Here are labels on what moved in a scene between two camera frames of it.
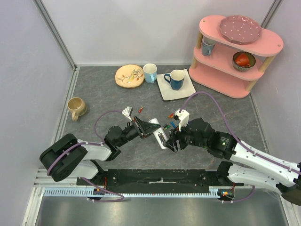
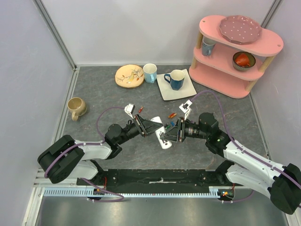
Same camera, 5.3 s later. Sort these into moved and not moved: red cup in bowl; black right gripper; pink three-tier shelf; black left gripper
Moved: black right gripper
Not moved: pink three-tier shelf; black left gripper; red cup in bowl
